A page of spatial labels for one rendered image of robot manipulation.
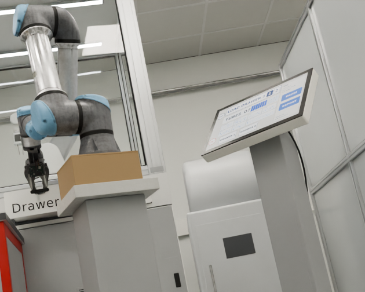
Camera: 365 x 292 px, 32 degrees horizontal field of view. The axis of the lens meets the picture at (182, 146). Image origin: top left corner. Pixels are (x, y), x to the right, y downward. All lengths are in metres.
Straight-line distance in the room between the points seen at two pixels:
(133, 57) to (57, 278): 1.07
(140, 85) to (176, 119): 3.30
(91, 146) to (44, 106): 0.20
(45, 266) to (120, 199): 0.80
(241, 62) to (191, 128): 0.86
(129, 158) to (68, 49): 0.56
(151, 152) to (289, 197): 0.67
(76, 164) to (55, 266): 0.84
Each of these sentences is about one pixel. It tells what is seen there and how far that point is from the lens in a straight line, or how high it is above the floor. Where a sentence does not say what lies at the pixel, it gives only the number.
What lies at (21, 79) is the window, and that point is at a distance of 3.03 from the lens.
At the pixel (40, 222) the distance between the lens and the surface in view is 2.82.
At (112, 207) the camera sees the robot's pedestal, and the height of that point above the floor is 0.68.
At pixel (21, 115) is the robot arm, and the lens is 2.51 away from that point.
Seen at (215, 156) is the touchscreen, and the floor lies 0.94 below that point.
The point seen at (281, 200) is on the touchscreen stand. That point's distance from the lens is 2.66.
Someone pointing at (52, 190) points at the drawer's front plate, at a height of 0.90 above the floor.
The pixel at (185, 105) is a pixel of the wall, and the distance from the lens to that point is 6.33.
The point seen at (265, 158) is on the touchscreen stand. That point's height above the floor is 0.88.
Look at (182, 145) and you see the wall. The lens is 6.21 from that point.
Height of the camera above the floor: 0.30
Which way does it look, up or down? 15 degrees up
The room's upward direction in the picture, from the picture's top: 11 degrees counter-clockwise
